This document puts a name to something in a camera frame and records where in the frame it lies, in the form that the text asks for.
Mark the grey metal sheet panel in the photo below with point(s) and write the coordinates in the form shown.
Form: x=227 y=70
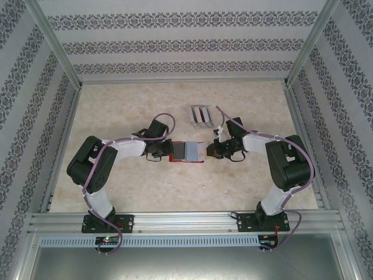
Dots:
x=186 y=265

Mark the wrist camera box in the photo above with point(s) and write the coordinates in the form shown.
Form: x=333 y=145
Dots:
x=234 y=126
x=158 y=128

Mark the white card with red print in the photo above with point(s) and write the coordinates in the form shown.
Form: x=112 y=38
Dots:
x=201 y=151

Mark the aluminium frame post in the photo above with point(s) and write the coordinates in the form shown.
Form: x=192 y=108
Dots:
x=308 y=43
x=351 y=262
x=56 y=43
x=21 y=262

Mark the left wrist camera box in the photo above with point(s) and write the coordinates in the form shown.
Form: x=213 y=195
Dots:
x=158 y=128

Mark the red leather card holder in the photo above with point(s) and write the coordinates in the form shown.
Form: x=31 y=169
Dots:
x=186 y=161

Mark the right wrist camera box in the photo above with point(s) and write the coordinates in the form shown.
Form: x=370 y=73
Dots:
x=234 y=126

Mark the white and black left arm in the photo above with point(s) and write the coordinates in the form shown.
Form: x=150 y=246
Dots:
x=87 y=163

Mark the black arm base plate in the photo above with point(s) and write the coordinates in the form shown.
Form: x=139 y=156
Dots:
x=128 y=223
x=244 y=223

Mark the wide aluminium mounting rail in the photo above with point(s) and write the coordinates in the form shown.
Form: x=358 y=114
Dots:
x=186 y=223

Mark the aluminium table edge rail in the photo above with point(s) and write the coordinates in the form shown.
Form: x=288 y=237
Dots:
x=61 y=146
x=297 y=116

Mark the small circuit board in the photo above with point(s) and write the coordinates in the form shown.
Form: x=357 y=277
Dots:
x=107 y=240
x=269 y=242

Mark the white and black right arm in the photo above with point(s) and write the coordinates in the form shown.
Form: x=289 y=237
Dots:
x=288 y=163

